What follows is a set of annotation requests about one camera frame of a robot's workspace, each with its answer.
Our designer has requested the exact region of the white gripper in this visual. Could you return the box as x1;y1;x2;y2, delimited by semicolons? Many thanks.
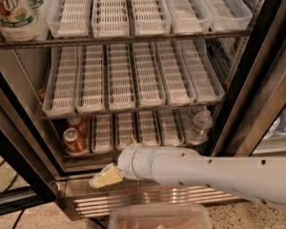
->
89;136;156;189

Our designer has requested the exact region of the red coke can front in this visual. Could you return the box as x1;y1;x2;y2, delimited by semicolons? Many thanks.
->
63;128;88;156

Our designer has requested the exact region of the red coke can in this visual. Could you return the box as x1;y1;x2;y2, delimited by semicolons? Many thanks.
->
67;115;88;138
63;128;88;156

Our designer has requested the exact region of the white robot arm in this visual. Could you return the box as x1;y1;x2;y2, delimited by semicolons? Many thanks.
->
89;143;286;211

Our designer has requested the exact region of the red coke can rear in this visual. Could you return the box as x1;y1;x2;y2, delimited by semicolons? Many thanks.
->
67;115;88;138

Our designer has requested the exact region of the fridge grille base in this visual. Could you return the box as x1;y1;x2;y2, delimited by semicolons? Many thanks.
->
54;165;241;220

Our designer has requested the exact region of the open fridge door left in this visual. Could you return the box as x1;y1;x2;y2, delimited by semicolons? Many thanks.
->
0;57;60;218

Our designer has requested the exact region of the clear water bottle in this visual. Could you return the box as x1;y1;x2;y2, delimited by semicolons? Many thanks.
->
188;107;213;145

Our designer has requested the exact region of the white 7up bottle front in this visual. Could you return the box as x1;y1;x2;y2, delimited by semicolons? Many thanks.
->
0;0;38;42

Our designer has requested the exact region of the middle wire shelf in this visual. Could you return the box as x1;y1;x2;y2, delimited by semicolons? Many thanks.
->
41;101;223;120

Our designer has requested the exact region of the wire shelf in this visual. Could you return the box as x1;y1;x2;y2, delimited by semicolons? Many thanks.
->
41;101;223;120
0;30;251;50

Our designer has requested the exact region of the black cable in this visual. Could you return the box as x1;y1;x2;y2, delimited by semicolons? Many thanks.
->
10;208;27;229

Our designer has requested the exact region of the top wire shelf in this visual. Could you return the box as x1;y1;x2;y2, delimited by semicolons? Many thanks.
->
0;30;251;50

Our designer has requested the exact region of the fridge door frame right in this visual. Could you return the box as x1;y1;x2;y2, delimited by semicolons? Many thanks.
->
207;0;286;156

